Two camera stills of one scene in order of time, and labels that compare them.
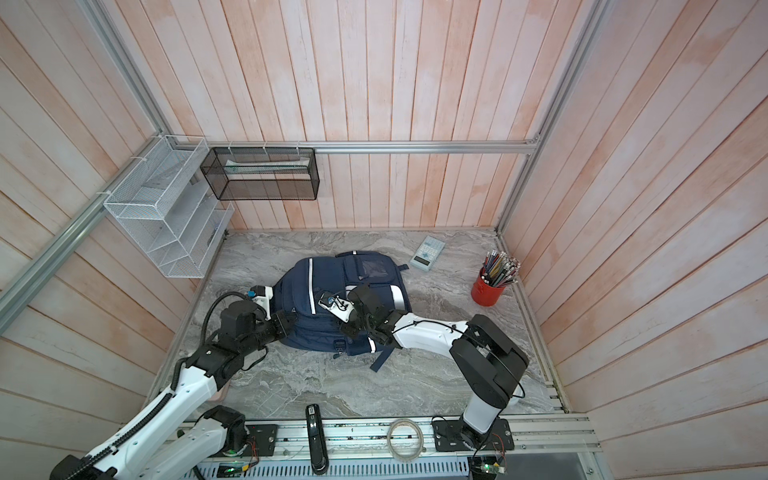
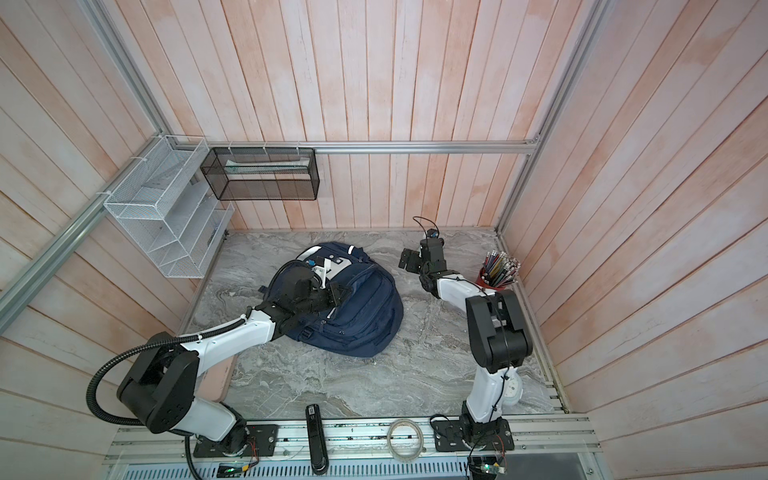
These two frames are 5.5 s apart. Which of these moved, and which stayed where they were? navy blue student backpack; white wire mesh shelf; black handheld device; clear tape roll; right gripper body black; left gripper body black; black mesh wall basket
Moved: left gripper body black; navy blue student backpack; right gripper body black
Stayed: black handheld device; clear tape roll; black mesh wall basket; white wire mesh shelf
